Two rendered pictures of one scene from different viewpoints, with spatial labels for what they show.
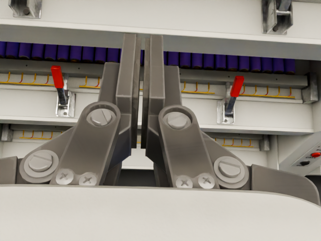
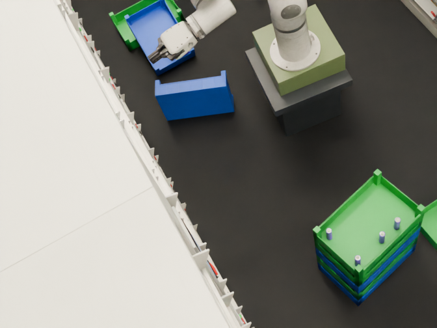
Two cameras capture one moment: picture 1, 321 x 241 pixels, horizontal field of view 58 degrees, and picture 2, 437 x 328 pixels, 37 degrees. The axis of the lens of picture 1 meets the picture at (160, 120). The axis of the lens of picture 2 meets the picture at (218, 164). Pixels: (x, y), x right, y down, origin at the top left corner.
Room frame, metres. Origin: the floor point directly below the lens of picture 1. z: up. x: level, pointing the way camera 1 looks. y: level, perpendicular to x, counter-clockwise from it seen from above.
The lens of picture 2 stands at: (0.03, 1.45, 2.35)
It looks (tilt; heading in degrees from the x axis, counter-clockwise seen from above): 61 degrees down; 269
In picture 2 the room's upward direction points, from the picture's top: 22 degrees counter-clockwise
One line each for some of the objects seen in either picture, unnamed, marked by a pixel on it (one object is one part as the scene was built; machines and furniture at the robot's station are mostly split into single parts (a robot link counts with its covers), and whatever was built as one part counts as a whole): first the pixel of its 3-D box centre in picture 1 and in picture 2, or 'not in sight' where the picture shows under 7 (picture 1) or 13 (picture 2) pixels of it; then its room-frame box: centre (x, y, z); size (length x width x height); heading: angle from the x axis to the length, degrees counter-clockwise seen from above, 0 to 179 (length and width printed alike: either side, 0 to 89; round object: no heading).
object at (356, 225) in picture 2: not in sight; (368, 223); (-0.36, 0.75, 0.36); 0.30 x 0.20 x 0.08; 21
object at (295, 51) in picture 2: not in sight; (292, 35); (-0.42, 0.02, 0.47); 0.19 x 0.19 x 0.18
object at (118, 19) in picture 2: not in sight; (147, 17); (0.05, -0.73, 0.04); 0.30 x 0.20 x 0.08; 8
